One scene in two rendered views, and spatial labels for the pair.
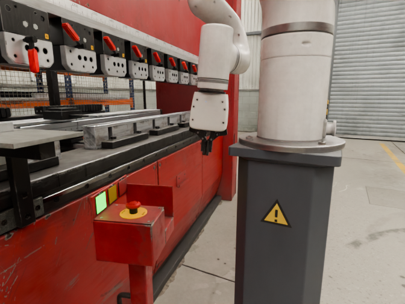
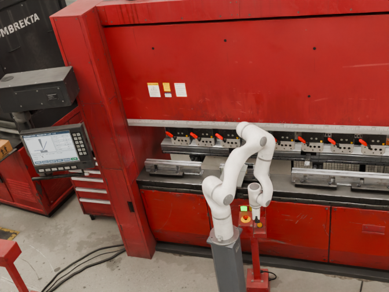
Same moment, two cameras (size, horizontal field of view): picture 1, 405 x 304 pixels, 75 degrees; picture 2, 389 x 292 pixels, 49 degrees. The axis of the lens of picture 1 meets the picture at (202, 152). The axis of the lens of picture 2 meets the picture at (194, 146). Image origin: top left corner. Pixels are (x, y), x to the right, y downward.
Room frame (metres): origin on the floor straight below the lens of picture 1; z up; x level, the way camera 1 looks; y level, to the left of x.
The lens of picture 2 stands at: (0.54, -2.12, 2.97)
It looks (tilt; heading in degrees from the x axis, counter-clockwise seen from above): 33 degrees down; 94
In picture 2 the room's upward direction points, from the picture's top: 10 degrees counter-clockwise
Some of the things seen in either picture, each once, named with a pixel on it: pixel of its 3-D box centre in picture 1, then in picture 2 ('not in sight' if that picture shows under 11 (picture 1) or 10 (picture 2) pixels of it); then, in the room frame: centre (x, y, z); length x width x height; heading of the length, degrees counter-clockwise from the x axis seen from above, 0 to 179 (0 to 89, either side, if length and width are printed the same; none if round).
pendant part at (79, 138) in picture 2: not in sight; (59, 146); (-0.62, 0.49, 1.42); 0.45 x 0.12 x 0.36; 178
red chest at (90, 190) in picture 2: not in sight; (105, 173); (-0.66, 1.39, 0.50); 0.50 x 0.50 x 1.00; 72
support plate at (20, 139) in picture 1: (9, 136); (232, 175); (0.61, 0.45, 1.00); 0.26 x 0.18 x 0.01; 72
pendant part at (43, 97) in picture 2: not in sight; (52, 129); (-0.67, 0.58, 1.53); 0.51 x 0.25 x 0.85; 178
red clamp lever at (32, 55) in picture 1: (31, 54); not in sight; (0.78, 0.48, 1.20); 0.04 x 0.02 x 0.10; 72
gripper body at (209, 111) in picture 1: (210, 108); (256, 209); (0.72, -0.02, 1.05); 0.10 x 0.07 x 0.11; 81
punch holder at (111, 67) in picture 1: (107, 55); (312, 139); (1.20, 0.41, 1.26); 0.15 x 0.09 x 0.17; 162
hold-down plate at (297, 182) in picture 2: (127, 139); (315, 184); (1.21, 0.35, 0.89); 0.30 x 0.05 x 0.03; 162
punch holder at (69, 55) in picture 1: (72, 47); (284, 138); (1.01, 0.47, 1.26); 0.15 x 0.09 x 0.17; 162
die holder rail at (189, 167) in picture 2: not in sight; (173, 166); (0.13, 0.76, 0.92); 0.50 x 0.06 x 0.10; 162
